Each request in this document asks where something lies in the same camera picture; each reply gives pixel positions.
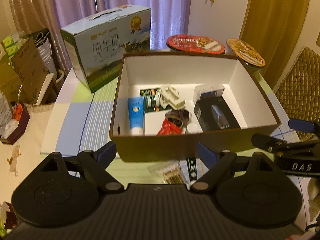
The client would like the dark brown scrunchie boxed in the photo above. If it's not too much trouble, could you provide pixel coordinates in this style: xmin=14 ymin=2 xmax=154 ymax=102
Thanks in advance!
xmin=165 ymin=109 xmax=190 ymax=128

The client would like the blue milk carton box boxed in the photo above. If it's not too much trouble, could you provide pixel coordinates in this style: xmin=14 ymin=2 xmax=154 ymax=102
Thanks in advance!
xmin=60 ymin=5 xmax=151 ymax=93

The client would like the clear plastic case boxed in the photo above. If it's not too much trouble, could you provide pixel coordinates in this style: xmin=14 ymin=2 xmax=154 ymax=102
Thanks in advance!
xmin=193 ymin=84 xmax=225 ymax=103

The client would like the white pill bottle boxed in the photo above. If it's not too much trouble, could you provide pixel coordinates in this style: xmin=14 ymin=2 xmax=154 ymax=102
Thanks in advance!
xmin=185 ymin=122 xmax=202 ymax=134

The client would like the checkered tablecloth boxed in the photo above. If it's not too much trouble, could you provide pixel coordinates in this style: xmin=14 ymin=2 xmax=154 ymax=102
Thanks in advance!
xmin=39 ymin=64 xmax=311 ymax=230

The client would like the brown cardboard storage box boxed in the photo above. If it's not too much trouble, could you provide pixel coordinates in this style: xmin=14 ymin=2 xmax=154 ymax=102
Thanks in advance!
xmin=110 ymin=52 xmax=281 ymax=162

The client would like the dark wooden tray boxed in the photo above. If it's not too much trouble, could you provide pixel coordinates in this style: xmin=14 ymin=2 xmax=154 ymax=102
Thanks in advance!
xmin=1 ymin=102 xmax=30 ymax=145

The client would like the small green white jar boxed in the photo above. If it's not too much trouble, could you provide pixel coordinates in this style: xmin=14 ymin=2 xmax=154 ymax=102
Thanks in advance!
xmin=144 ymin=94 xmax=160 ymax=109

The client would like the red instant noodle bowl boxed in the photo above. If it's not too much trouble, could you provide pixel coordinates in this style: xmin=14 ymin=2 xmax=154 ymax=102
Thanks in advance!
xmin=166 ymin=34 xmax=225 ymax=55

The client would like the green card packet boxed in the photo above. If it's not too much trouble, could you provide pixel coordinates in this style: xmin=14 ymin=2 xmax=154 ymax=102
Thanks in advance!
xmin=140 ymin=88 xmax=172 ymax=113

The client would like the tan curtain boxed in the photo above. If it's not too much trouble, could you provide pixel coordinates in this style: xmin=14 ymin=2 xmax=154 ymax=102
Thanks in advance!
xmin=240 ymin=0 xmax=310 ymax=88

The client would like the red snack packet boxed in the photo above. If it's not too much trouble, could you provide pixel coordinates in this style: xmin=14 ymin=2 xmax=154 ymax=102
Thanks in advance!
xmin=157 ymin=119 xmax=182 ymax=135

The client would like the white hair claw clip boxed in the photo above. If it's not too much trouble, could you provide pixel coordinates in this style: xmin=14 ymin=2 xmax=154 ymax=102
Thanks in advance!
xmin=157 ymin=84 xmax=185 ymax=110

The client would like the cotton swab bag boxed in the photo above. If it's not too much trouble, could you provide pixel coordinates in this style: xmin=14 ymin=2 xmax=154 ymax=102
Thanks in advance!
xmin=148 ymin=160 xmax=187 ymax=184

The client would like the purple curtain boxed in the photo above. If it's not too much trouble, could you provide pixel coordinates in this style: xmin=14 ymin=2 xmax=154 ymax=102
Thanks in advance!
xmin=53 ymin=0 xmax=191 ymax=49

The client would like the black white pen tube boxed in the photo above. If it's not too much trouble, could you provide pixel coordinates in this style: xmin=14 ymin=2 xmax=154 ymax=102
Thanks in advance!
xmin=186 ymin=157 xmax=197 ymax=182

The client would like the dark instant noodle bowl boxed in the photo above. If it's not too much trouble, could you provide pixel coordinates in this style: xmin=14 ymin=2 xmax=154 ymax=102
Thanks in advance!
xmin=227 ymin=38 xmax=266 ymax=73

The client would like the white plastic bag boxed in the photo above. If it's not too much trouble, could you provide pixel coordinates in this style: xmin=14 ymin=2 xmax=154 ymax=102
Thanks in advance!
xmin=0 ymin=93 xmax=12 ymax=135

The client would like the blue hand cream tube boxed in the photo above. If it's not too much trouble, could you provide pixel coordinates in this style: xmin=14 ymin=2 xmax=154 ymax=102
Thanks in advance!
xmin=128 ymin=96 xmax=144 ymax=136

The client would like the brown cardboard boxes stack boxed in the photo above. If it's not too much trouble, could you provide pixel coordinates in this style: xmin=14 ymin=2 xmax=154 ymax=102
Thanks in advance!
xmin=1 ymin=37 xmax=48 ymax=104

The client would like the black shaver box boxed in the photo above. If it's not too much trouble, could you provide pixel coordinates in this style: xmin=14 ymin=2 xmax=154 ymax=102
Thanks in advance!
xmin=194 ymin=96 xmax=240 ymax=132

